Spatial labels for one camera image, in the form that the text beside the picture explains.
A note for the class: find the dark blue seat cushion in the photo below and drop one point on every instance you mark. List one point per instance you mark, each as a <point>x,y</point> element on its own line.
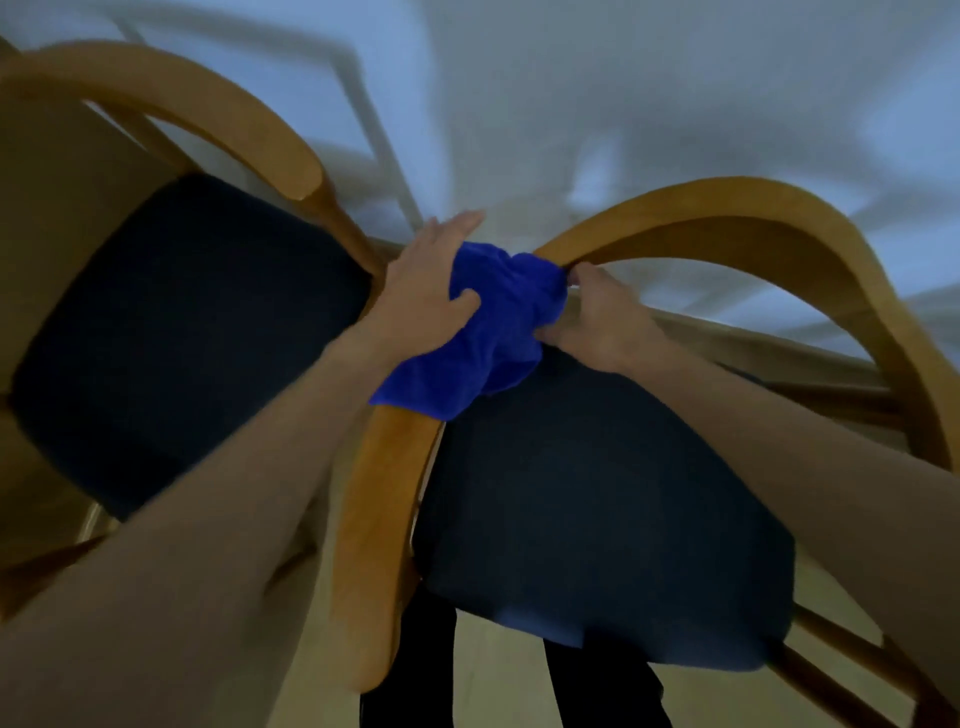
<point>187,330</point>
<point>600,517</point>

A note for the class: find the person's left thumb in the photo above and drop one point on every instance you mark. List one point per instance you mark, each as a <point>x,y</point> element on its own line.
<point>463,306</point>

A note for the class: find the wooden armchair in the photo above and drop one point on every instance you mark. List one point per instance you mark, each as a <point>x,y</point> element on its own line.
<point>795,225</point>
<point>187,105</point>

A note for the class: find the person's right forearm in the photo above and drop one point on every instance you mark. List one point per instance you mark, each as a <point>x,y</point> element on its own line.
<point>817,480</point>

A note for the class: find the person's right leg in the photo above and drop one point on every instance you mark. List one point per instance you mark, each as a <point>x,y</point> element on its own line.
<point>600,694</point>

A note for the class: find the person's right hand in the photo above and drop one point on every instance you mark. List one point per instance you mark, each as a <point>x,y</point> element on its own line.
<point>606,324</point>

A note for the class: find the person's left leg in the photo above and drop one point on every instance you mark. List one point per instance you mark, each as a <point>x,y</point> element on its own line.
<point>412,675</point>

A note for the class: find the blue microfibre cloth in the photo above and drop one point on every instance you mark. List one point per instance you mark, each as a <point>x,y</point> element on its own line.
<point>495,322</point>

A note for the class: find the person's left forearm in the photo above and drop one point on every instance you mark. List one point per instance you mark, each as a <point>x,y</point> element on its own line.
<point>172,555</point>

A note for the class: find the person's right thumb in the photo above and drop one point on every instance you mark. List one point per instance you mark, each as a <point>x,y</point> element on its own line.
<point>552,334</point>

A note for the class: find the person's leg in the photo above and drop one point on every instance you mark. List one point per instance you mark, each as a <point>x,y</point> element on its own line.
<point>412,675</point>
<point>600,694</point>

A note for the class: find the person's left hand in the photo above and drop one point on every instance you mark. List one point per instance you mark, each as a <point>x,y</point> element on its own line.
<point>414,292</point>

